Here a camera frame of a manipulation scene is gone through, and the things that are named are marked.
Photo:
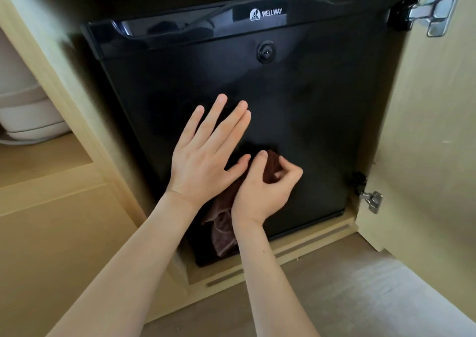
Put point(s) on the person's left hand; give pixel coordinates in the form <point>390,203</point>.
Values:
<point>200,162</point>

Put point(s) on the person's right hand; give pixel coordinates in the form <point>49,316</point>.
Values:
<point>260,197</point>

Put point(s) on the person's left little finger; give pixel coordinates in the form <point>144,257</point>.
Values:
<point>191,126</point>

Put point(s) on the person's left middle finger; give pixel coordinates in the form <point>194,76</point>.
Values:
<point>228,124</point>

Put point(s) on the person's right thumb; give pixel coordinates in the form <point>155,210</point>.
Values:
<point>258,165</point>

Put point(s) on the person's left thumb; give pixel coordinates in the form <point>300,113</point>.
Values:
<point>238,169</point>

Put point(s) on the dark brown cloth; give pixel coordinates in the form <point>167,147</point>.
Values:
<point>223,232</point>

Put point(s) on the person's right forearm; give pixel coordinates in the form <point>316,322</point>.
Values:
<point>269,281</point>

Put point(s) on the person's left forearm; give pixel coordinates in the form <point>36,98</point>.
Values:
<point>126,269</point>

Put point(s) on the black mini fridge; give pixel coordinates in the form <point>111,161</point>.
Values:
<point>316,117</point>

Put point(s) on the round black fridge lock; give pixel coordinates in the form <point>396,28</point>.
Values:
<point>266,51</point>

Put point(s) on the small silver door hinge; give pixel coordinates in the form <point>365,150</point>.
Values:
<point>372,199</point>

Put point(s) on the white round appliance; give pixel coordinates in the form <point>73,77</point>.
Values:
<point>26,110</point>

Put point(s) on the light wooden cabinet door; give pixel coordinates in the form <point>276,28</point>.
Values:
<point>431,162</point>

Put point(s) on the light wooden cabinet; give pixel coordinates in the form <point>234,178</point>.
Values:
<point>55,243</point>

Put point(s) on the large silver door hinge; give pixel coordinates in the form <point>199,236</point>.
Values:
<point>435,9</point>

